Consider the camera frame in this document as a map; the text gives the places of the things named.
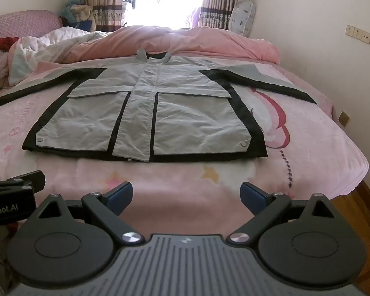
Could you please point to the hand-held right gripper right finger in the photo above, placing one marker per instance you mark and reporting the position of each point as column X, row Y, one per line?
column 249, row 193

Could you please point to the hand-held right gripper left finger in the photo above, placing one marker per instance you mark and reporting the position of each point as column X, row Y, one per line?
column 123, row 192

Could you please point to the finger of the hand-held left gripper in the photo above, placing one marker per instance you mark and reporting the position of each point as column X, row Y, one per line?
column 30, row 179

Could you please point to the grey and black jacket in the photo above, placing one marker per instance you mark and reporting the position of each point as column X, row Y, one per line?
column 185, row 117

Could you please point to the pink printed blanket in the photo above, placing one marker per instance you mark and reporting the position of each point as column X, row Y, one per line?
column 311, row 148

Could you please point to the mauve bed sheet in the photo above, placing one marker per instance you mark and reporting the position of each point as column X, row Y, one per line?
column 314, row 80

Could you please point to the white quilt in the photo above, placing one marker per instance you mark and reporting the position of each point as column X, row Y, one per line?
column 49, row 46

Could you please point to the red cloth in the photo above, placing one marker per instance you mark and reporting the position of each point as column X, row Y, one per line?
column 4, row 44

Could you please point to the pink duvet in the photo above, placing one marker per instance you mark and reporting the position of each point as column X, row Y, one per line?
column 219, row 43

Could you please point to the pink padded headboard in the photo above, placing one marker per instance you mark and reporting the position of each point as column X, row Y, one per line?
column 24, row 21

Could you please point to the dark blue bag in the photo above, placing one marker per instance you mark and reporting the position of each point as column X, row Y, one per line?
column 83, row 25

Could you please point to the white patterned pillow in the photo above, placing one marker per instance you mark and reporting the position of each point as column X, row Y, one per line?
column 242, row 18

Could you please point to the teal plush toy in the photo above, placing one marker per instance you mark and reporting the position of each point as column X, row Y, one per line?
column 74, row 4

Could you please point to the brass wall socket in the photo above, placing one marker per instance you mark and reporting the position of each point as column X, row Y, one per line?
column 344, row 118

